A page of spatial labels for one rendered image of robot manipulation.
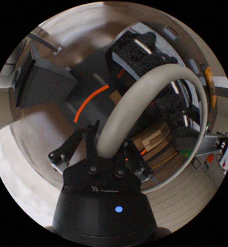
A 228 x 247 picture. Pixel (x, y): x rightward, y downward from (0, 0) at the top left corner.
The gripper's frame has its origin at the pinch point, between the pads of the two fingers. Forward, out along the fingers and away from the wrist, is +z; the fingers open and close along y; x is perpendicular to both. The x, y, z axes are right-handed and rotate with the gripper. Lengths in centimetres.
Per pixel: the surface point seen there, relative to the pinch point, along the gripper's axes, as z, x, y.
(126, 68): 23.1, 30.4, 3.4
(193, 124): 2, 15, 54
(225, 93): -25, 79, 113
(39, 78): 22, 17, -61
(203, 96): -10.2, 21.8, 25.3
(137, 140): 68, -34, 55
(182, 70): -11.0, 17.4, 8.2
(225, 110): -66, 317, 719
